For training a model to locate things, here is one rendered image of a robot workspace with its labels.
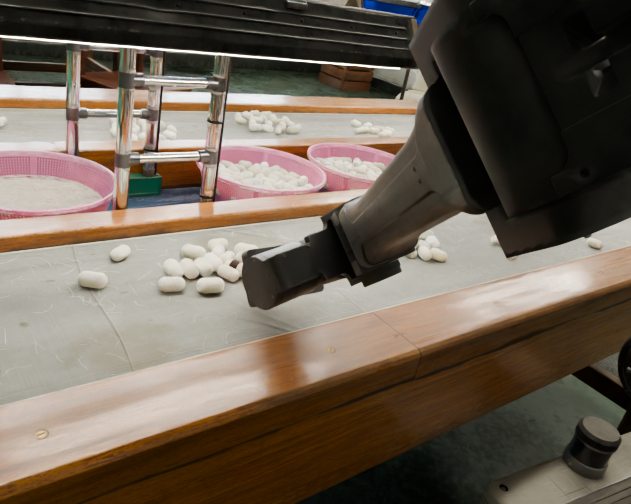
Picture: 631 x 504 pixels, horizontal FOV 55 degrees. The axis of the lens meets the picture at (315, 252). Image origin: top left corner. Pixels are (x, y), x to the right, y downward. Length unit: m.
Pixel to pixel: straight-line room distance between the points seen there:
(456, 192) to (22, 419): 0.43
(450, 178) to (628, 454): 1.03
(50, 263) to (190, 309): 0.20
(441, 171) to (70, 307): 0.57
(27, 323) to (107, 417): 0.21
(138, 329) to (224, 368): 0.14
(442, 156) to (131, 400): 0.41
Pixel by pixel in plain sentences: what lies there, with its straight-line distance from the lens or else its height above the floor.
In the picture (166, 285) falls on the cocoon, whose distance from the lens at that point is 0.80.
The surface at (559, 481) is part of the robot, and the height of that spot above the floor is 0.47.
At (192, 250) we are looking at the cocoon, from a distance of 0.89.
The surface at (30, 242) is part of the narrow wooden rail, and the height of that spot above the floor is 0.75.
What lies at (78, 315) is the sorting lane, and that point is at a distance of 0.76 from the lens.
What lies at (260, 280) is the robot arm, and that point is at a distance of 0.61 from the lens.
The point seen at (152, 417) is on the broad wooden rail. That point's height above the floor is 0.76.
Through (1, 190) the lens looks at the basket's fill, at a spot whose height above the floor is 0.73.
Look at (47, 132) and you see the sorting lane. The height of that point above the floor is 0.74.
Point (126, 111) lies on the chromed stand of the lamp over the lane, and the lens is 0.93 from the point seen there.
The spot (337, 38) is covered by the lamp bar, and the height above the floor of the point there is 1.07.
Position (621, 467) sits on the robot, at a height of 0.47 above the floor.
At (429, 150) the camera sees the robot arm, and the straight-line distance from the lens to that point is 0.29.
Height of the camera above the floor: 1.16
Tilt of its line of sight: 25 degrees down
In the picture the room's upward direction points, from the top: 12 degrees clockwise
